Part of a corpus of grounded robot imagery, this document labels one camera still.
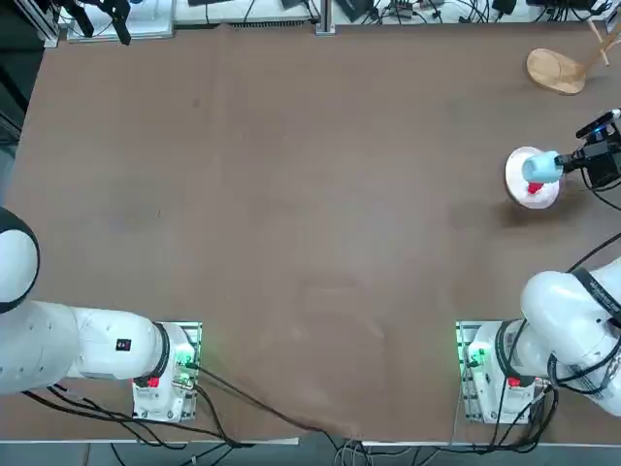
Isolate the pink plate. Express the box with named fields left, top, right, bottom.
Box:
left=504, top=146, right=561, bottom=212

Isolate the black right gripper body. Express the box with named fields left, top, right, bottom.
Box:
left=583, top=139, right=621, bottom=191

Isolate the black cable across table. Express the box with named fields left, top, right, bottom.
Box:
left=192, top=366, right=363, bottom=438

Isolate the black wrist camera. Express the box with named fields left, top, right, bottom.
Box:
left=574, top=108, right=621, bottom=143

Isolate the long cable duct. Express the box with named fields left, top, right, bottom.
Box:
left=173, top=17, right=319, bottom=26

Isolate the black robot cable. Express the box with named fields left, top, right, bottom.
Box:
left=566, top=236, right=621, bottom=273
left=590, top=187, right=621, bottom=211

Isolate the wooden cup rack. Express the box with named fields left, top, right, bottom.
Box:
left=526, top=17, right=621, bottom=97

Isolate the blue plastic cup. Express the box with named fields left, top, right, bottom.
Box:
left=520, top=149, right=565, bottom=185

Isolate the aluminium post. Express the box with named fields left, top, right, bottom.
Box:
left=314, top=0, right=337, bottom=36

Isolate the long black power brick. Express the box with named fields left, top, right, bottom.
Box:
left=337, top=0, right=380, bottom=23

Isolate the large black power brick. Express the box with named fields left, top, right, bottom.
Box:
left=526, top=0, right=601, bottom=9

